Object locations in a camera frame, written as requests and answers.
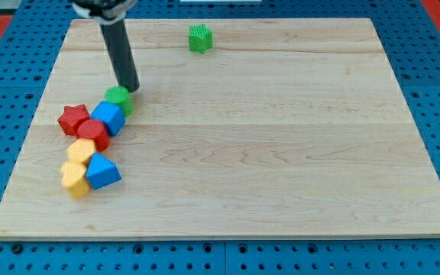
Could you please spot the yellow hexagon block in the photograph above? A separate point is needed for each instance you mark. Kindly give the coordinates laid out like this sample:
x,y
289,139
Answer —
x,y
81,151

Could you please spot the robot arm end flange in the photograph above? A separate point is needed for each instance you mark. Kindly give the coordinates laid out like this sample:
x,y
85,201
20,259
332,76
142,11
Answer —
x,y
105,12

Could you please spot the blue triangle block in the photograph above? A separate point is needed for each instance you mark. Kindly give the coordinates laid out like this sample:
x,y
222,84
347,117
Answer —
x,y
102,172

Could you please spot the yellow heart block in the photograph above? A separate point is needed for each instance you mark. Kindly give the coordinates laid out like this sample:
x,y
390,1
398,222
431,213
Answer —
x,y
74,179

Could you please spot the green star block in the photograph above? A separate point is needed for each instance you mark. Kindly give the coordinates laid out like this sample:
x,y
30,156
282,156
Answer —
x,y
200,38

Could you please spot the light wooden board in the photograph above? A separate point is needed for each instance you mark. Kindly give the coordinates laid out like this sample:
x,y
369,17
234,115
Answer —
x,y
287,129

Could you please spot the blue cube block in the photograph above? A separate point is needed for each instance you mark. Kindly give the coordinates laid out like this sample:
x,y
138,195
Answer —
x,y
111,115

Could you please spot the green cylinder block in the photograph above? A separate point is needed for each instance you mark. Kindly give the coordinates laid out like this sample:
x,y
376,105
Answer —
x,y
119,95

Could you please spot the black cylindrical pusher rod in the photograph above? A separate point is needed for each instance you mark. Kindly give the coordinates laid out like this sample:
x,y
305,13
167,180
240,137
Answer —
x,y
120,54

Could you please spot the red star block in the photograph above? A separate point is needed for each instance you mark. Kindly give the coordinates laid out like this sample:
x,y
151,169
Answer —
x,y
72,118

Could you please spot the red cylinder block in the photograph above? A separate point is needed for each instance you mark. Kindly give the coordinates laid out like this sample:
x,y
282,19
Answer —
x,y
96,131

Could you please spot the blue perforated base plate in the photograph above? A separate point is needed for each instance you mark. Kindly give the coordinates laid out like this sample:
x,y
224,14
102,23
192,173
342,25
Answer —
x,y
28,50

